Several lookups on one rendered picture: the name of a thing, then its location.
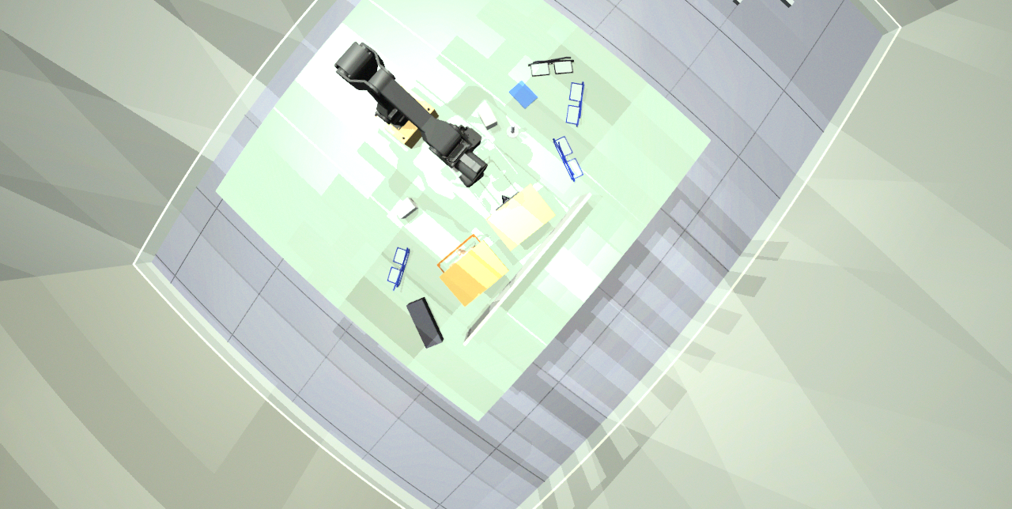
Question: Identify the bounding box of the grey flat rectangular panel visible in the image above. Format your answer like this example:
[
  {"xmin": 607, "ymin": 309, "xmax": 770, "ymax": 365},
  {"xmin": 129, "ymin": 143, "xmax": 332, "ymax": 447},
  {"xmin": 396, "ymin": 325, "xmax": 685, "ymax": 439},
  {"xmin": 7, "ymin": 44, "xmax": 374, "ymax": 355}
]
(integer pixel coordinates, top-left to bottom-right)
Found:
[{"xmin": 463, "ymin": 194, "xmax": 591, "ymax": 345}]

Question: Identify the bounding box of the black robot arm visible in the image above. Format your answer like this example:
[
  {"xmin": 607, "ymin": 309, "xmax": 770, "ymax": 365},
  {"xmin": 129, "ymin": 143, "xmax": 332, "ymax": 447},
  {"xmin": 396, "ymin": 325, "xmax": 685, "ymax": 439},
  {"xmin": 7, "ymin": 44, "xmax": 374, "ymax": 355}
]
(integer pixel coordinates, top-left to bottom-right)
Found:
[{"xmin": 334, "ymin": 41, "xmax": 488, "ymax": 183}]

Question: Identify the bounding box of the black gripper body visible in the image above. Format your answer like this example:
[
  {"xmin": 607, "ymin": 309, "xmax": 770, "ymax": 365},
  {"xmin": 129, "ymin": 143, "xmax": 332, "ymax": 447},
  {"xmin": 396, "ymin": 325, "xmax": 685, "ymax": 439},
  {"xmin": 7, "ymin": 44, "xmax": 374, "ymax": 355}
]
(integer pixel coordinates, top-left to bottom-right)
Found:
[{"xmin": 459, "ymin": 173, "xmax": 484, "ymax": 187}]

